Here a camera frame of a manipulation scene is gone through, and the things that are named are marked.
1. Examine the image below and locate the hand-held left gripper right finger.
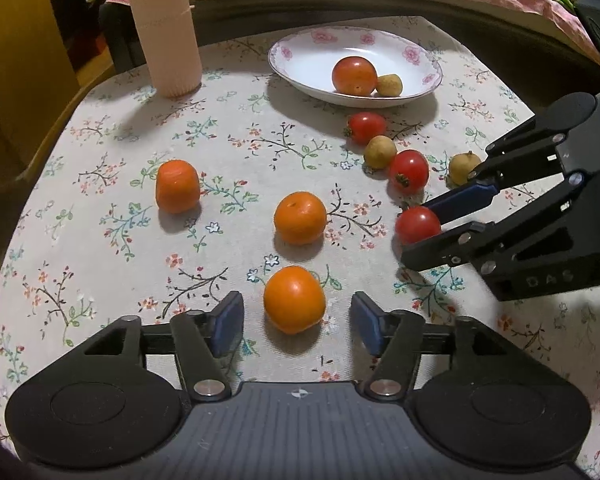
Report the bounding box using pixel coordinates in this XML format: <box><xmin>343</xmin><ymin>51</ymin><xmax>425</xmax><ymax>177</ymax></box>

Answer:
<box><xmin>350</xmin><ymin>291</ymin><xmax>521</xmax><ymax>402</ymax></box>

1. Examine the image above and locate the orange tangerine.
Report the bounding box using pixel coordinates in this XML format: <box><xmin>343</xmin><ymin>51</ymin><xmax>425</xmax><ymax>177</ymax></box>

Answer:
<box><xmin>274</xmin><ymin>192</ymin><xmax>327</xmax><ymax>246</ymax></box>
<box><xmin>263</xmin><ymin>266</ymin><xmax>326</xmax><ymax>335</ymax></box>
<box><xmin>155</xmin><ymin>160</ymin><xmax>201</xmax><ymax>214</ymax></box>

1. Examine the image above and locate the floral tablecloth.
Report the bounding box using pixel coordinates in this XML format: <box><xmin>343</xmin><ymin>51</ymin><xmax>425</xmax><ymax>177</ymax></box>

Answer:
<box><xmin>0</xmin><ymin>15</ymin><xmax>600</xmax><ymax>476</ymax></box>

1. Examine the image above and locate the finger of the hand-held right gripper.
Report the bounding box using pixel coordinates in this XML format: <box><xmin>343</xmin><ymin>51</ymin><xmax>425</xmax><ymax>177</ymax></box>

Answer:
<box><xmin>401</xmin><ymin>166</ymin><xmax>600</xmax><ymax>302</ymax></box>
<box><xmin>422</xmin><ymin>92</ymin><xmax>600</xmax><ymax>224</ymax></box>

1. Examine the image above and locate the white floral plate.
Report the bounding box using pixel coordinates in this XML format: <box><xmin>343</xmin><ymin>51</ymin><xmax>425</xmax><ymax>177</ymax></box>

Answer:
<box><xmin>267</xmin><ymin>27</ymin><xmax>443</xmax><ymax>107</ymax></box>

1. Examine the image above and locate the large red tomato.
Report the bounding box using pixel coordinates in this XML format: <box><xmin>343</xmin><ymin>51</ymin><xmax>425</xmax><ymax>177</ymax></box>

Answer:
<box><xmin>331</xmin><ymin>56</ymin><xmax>378</xmax><ymax>96</ymax></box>

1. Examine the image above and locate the dark bed base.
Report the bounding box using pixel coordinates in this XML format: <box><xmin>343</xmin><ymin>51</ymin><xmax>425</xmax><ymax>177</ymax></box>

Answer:
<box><xmin>97</xmin><ymin>0</ymin><xmax>600</xmax><ymax>111</ymax></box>

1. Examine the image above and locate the pink paper roll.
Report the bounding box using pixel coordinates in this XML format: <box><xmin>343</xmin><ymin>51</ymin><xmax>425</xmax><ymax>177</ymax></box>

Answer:
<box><xmin>121</xmin><ymin>0</ymin><xmax>202</xmax><ymax>98</ymax></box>

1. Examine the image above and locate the wooden desk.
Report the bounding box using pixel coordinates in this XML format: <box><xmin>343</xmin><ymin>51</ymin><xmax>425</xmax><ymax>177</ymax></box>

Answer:
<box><xmin>0</xmin><ymin>0</ymin><xmax>121</xmax><ymax>196</ymax></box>

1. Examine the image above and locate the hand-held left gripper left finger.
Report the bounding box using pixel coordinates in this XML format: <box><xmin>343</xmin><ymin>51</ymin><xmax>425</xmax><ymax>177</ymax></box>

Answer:
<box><xmin>82</xmin><ymin>291</ymin><xmax>245</xmax><ymax>402</ymax></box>

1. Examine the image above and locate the tan longan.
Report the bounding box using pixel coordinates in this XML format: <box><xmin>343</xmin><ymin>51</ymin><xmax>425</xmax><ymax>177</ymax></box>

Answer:
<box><xmin>376</xmin><ymin>74</ymin><xmax>402</xmax><ymax>98</ymax></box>
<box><xmin>448</xmin><ymin>151</ymin><xmax>482</xmax><ymax>186</ymax></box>
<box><xmin>364</xmin><ymin>135</ymin><xmax>398</xmax><ymax>170</ymax></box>

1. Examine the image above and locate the small red tomato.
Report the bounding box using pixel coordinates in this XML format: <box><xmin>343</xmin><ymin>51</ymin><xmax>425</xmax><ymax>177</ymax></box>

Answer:
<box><xmin>395</xmin><ymin>206</ymin><xmax>442</xmax><ymax>246</ymax></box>
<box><xmin>344</xmin><ymin>112</ymin><xmax>387</xmax><ymax>145</ymax></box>
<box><xmin>389</xmin><ymin>150</ymin><xmax>430</xmax><ymax>195</ymax></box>

